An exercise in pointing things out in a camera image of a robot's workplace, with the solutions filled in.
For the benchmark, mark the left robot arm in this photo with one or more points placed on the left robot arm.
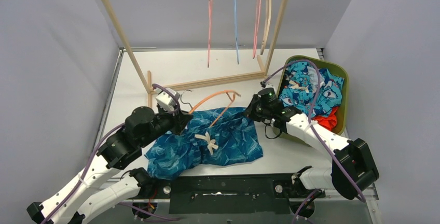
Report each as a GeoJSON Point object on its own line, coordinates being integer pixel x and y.
{"type": "Point", "coordinates": [81, 200]}

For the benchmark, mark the light wooden hanger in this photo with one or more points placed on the light wooden hanger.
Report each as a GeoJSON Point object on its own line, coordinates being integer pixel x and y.
{"type": "Point", "coordinates": [268, 12]}

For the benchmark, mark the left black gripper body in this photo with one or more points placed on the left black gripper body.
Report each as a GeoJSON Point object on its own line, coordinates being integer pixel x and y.
{"type": "Point", "coordinates": [182, 118]}

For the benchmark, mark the orange shorts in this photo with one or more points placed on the orange shorts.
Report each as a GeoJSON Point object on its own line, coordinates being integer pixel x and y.
{"type": "Point", "coordinates": [328, 122]}

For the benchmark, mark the pink wire hanger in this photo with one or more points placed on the pink wire hanger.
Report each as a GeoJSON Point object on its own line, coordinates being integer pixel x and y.
{"type": "Point", "coordinates": [256, 26]}

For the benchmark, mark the wooden clothes rack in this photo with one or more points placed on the wooden clothes rack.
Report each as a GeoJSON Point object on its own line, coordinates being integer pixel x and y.
{"type": "Point", "coordinates": [146, 78]}

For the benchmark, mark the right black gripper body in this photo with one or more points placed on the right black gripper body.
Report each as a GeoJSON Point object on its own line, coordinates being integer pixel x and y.
{"type": "Point", "coordinates": [258, 112]}

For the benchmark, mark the light blue hanger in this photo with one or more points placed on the light blue hanger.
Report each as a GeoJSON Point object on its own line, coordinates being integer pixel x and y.
{"type": "Point", "coordinates": [235, 20]}

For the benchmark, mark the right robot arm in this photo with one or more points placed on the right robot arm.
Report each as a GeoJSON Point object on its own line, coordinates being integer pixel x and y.
{"type": "Point", "coordinates": [352, 169]}

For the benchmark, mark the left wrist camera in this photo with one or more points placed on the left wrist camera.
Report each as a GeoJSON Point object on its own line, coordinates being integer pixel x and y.
{"type": "Point", "coordinates": [165, 101]}

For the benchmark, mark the green plastic basket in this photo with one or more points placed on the green plastic basket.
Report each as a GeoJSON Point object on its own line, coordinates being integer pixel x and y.
{"type": "Point", "coordinates": [335, 70]}

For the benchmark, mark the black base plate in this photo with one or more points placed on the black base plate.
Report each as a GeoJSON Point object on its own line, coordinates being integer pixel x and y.
{"type": "Point", "coordinates": [226, 194]}

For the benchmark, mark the teal shark print shorts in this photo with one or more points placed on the teal shark print shorts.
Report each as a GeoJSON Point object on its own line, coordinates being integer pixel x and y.
{"type": "Point", "coordinates": [216, 136]}

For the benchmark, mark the light blue shark shorts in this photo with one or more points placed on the light blue shark shorts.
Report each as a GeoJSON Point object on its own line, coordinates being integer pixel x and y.
{"type": "Point", "coordinates": [301, 84]}

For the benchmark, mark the aluminium frame rail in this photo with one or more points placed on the aluminium frame rail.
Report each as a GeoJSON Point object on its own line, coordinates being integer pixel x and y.
{"type": "Point", "coordinates": [108, 102]}

